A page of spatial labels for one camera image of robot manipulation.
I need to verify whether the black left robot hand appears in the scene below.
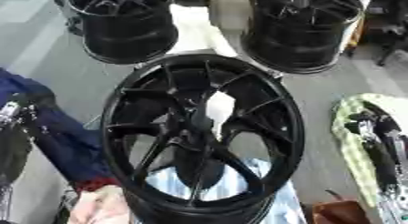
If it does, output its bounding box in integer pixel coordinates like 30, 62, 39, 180
7, 92, 57, 123

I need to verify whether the black wheel rim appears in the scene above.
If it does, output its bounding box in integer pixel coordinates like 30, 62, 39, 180
239, 0, 369, 75
51, 0, 182, 66

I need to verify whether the black spoked wheel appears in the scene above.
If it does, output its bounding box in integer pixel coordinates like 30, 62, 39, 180
98, 53, 308, 224

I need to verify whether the person's hand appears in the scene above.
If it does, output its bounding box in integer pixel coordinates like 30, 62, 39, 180
65, 185, 134, 224

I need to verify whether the black chair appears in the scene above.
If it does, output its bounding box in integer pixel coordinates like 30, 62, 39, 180
364, 0, 408, 67

